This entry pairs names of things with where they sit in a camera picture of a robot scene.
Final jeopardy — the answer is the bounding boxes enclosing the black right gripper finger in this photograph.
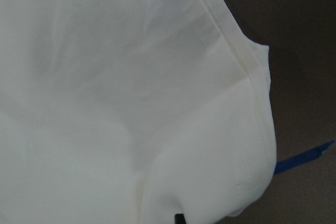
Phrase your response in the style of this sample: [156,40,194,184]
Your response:
[174,214,185,224]

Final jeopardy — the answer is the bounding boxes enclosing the cream long-sleeve cat shirt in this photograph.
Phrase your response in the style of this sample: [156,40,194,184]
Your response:
[1,0,276,223]

